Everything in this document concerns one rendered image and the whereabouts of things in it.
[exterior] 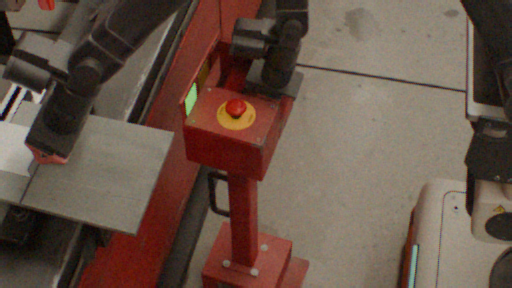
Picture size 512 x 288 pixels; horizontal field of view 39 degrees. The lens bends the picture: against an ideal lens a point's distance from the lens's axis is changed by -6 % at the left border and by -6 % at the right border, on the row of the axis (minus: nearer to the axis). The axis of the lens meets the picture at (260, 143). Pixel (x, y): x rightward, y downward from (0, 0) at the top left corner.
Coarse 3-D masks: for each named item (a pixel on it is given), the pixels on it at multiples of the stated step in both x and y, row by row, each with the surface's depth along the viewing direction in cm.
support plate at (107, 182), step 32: (96, 128) 114; (128, 128) 114; (96, 160) 111; (128, 160) 111; (160, 160) 111; (0, 192) 107; (32, 192) 107; (64, 192) 107; (96, 192) 107; (128, 192) 107; (96, 224) 104; (128, 224) 104
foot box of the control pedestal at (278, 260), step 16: (224, 224) 206; (224, 240) 203; (272, 240) 203; (288, 240) 203; (208, 256) 200; (224, 256) 200; (272, 256) 200; (288, 256) 205; (208, 272) 197; (224, 272) 197; (240, 272) 197; (272, 272) 197; (288, 272) 209; (304, 272) 209
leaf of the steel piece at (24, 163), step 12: (0, 132) 113; (12, 132) 113; (24, 132) 113; (0, 144) 112; (12, 144) 112; (24, 144) 112; (0, 156) 111; (12, 156) 111; (24, 156) 111; (0, 168) 109; (12, 168) 109; (24, 168) 109; (36, 168) 110
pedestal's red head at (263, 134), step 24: (240, 72) 155; (216, 96) 146; (240, 96) 146; (192, 120) 143; (216, 120) 143; (264, 120) 143; (192, 144) 147; (216, 144) 144; (240, 144) 141; (264, 144) 141; (216, 168) 150; (240, 168) 147; (264, 168) 147
